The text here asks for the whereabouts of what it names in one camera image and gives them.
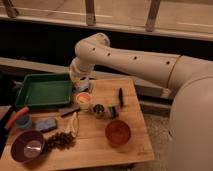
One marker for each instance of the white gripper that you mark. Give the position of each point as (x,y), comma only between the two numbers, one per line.
(75,73)

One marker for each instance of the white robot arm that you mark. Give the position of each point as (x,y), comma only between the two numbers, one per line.
(191,81)

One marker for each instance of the green plastic tray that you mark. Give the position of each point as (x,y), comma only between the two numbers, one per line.
(45,91)

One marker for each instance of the grey blue cloth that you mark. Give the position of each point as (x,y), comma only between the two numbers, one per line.
(83,85)

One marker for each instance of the dark knife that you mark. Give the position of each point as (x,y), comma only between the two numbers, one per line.
(68,110)

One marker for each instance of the black marker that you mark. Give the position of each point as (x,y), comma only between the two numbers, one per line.
(120,95)

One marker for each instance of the small metal can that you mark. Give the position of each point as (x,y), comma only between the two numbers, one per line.
(113,112)

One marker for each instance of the banana pieces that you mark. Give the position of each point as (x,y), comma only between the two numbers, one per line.
(73,125)

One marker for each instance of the wooden board table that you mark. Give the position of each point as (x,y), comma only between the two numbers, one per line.
(92,148)

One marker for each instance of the blue sponge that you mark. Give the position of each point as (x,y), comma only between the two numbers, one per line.
(46,125)

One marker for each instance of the small blue cup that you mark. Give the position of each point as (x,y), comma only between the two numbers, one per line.
(24,122)

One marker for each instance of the orange bowl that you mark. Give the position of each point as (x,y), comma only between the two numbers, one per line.
(117,133)

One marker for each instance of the purple bowl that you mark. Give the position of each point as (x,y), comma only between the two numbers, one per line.
(27,146)

